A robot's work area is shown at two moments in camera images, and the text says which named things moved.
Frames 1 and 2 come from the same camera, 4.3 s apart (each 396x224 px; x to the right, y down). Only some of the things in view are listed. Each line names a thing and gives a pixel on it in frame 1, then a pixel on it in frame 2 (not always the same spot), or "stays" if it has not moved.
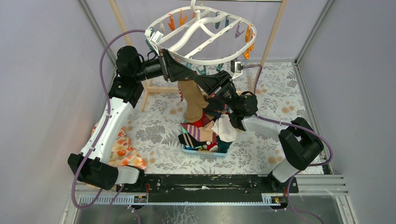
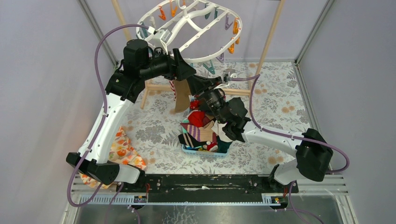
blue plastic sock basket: [208, 153] stays
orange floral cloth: [124, 153] stays
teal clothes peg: [203, 72] -> [211, 68]
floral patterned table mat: [156, 115] stays
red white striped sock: [181, 93] -> [172, 85]
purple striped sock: [203, 133] stays
